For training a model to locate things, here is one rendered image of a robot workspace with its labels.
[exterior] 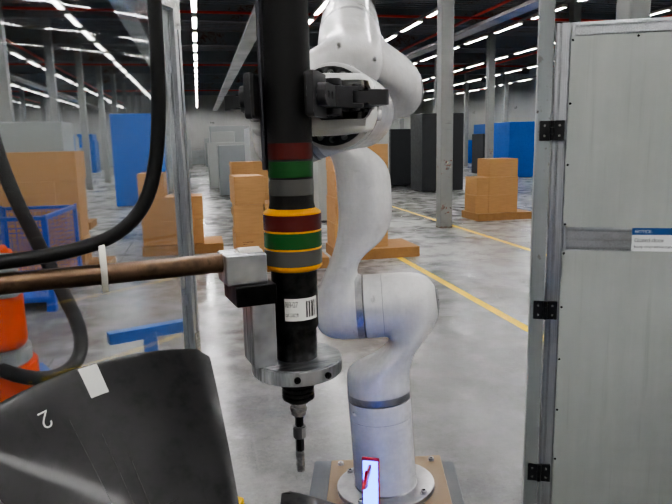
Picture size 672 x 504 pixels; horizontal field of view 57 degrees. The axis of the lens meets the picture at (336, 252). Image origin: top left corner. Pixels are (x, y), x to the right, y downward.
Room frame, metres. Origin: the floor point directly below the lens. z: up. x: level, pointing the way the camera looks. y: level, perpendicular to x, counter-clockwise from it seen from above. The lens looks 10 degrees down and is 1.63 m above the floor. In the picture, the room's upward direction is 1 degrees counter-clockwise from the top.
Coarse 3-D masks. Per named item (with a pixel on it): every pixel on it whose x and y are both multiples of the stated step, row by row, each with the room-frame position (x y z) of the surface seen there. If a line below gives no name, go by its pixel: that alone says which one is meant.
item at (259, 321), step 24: (240, 264) 0.43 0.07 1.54; (264, 264) 0.44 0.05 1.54; (240, 288) 0.42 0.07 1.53; (264, 288) 0.43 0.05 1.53; (264, 312) 0.43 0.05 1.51; (264, 336) 0.43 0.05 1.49; (264, 360) 0.43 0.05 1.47; (312, 360) 0.45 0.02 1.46; (336, 360) 0.45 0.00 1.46; (288, 384) 0.42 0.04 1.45; (312, 384) 0.43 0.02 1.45
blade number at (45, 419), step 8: (40, 408) 0.50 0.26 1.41; (48, 408) 0.50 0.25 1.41; (32, 416) 0.49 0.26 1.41; (40, 416) 0.49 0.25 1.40; (48, 416) 0.49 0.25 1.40; (56, 416) 0.50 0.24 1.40; (40, 424) 0.49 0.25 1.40; (48, 424) 0.49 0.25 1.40; (56, 424) 0.49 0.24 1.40; (40, 432) 0.48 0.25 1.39; (48, 432) 0.48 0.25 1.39
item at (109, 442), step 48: (48, 384) 0.52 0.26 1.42; (144, 384) 0.54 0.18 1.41; (192, 384) 0.56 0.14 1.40; (0, 432) 0.47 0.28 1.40; (96, 432) 0.50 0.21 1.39; (144, 432) 0.51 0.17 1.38; (192, 432) 0.52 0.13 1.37; (0, 480) 0.45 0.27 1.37; (48, 480) 0.46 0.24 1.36; (96, 480) 0.47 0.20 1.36; (144, 480) 0.47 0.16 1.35; (192, 480) 0.48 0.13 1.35
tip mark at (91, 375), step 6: (90, 366) 0.54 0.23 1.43; (96, 366) 0.54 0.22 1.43; (84, 372) 0.53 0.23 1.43; (90, 372) 0.54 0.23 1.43; (96, 372) 0.54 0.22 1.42; (84, 378) 0.53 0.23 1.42; (90, 378) 0.53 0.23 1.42; (96, 378) 0.53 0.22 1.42; (102, 378) 0.54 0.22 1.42; (90, 384) 0.53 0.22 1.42; (96, 384) 0.53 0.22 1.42; (102, 384) 0.53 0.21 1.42; (90, 390) 0.52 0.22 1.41; (96, 390) 0.52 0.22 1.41; (102, 390) 0.53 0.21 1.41
